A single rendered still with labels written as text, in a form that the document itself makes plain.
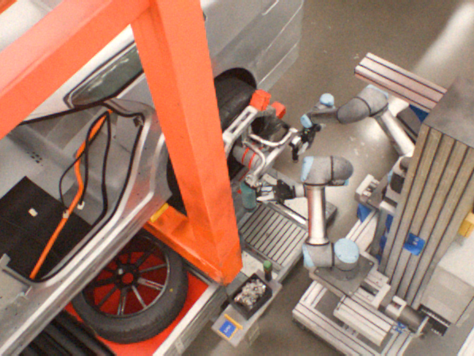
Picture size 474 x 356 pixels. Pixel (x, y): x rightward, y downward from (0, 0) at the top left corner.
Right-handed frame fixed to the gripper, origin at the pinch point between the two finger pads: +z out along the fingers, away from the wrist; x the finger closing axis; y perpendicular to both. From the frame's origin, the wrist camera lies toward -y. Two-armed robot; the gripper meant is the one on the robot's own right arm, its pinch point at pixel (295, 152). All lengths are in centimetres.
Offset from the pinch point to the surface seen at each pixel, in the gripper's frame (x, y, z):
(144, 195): -45, 10, 75
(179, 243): -22, -15, 78
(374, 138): 8, -83, -85
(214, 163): 10, 88, 70
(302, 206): 1, -75, -8
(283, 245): 7, -77, 23
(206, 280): -10, -56, 76
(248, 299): 25, -28, 77
